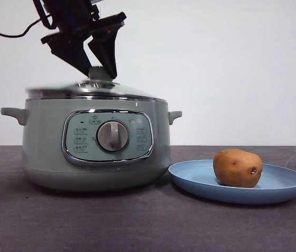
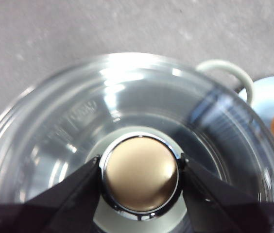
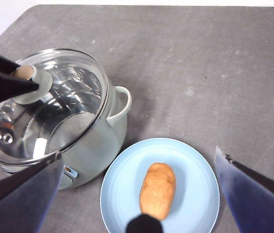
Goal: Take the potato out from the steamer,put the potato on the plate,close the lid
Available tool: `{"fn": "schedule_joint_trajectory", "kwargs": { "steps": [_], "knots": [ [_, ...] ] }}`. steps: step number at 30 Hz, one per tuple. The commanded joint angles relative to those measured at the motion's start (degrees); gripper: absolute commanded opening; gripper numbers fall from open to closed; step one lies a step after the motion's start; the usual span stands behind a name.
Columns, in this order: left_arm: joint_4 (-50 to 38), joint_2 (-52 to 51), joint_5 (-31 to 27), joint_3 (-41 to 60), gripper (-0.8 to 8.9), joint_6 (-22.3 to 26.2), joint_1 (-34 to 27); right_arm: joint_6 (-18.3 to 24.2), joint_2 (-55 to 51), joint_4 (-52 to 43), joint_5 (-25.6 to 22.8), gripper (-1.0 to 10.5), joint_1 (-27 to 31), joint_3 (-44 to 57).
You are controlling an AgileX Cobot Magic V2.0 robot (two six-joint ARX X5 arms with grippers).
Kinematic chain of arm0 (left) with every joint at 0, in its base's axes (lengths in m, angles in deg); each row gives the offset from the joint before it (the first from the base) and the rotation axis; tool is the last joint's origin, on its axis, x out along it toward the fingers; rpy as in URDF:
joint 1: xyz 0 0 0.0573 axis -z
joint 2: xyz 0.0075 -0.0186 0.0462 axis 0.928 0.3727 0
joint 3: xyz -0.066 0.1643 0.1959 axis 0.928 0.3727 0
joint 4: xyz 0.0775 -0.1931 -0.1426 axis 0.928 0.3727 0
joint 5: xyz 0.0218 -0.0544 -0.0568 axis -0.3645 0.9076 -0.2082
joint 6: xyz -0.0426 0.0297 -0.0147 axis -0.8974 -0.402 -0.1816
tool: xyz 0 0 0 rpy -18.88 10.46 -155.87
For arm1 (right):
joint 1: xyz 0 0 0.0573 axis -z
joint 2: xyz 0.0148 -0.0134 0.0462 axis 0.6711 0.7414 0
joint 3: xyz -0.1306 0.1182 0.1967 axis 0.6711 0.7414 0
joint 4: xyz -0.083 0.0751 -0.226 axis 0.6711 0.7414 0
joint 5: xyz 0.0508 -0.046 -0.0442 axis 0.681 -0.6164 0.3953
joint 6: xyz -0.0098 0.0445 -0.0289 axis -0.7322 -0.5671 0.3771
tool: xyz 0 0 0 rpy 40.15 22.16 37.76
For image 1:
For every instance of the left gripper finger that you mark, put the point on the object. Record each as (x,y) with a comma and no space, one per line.
(106,50)
(72,52)

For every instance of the brown potato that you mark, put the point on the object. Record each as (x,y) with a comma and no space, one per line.
(237,168)

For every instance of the pale green electric steamer pot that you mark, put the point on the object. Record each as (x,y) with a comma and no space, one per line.
(45,136)

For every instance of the blue round plate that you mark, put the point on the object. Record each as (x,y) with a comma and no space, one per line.
(190,181)

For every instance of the glass lid with green knob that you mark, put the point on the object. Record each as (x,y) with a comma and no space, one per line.
(98,74)

